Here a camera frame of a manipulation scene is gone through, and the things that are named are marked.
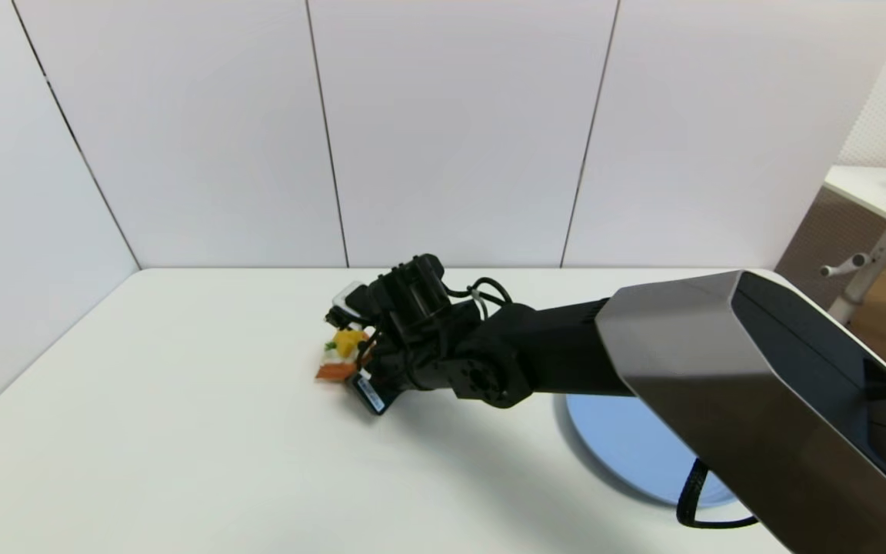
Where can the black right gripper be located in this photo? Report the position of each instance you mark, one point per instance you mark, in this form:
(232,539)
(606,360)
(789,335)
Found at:
(412,338)

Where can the triangle waffle bread with fruit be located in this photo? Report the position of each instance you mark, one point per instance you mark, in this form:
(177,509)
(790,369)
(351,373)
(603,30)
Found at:
(339,371)

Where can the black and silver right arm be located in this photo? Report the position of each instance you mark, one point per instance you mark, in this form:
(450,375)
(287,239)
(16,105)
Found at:
(720,369)

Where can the blue round plate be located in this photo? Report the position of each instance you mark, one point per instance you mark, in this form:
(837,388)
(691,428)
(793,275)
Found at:
(627,446)

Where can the brown partition panel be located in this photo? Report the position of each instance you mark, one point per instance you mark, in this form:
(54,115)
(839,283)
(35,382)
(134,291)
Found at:
(820,238)

